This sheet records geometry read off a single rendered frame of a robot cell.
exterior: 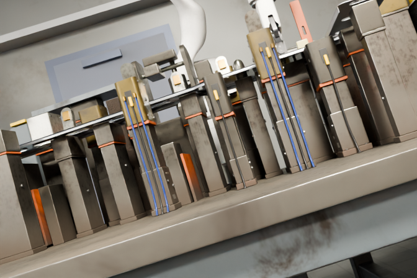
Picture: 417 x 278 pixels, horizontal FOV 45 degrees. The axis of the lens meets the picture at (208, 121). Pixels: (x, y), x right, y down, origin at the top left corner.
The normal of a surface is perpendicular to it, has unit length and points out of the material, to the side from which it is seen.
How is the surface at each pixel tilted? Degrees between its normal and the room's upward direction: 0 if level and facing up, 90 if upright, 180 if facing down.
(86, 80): 90
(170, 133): 90
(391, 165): 90
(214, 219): 90
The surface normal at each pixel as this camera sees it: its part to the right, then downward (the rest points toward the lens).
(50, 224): -0.13, -0.08
